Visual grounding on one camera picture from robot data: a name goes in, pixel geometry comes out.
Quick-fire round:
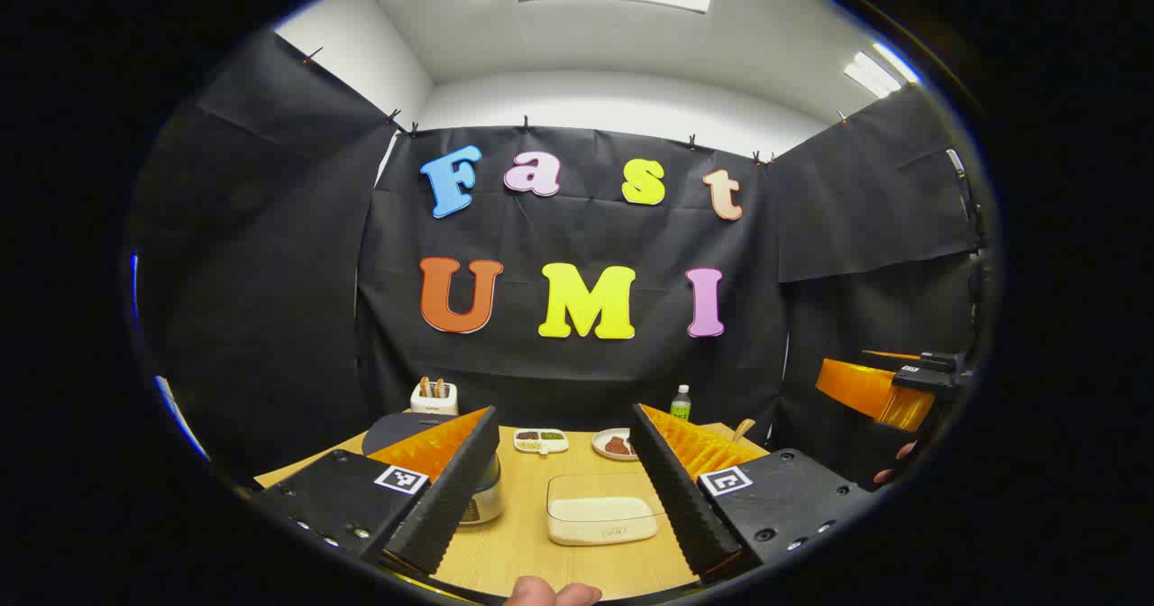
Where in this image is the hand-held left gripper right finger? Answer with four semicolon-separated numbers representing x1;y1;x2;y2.
629;403;874;580

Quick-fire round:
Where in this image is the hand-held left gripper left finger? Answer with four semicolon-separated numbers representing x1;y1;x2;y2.
252;406;501;578

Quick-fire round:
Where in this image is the clear glass rice container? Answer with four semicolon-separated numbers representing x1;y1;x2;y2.
545;473;666;547

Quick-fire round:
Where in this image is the silver black rice cooker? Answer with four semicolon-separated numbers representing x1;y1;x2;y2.
362;410;506;528

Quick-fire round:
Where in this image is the white round plate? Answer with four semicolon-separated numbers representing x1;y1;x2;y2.
591;427;641;461

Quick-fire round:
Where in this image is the white toaster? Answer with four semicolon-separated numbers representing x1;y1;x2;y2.
410;376;459;416

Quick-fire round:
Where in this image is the white divided bean dish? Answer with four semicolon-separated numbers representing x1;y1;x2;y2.
514;428;570;455

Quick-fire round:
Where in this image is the black backdrop cloth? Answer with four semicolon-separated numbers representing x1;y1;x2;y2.
135;29;984;490

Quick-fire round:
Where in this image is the small ceiling light panel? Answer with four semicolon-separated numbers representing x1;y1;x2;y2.
843;42;920;99

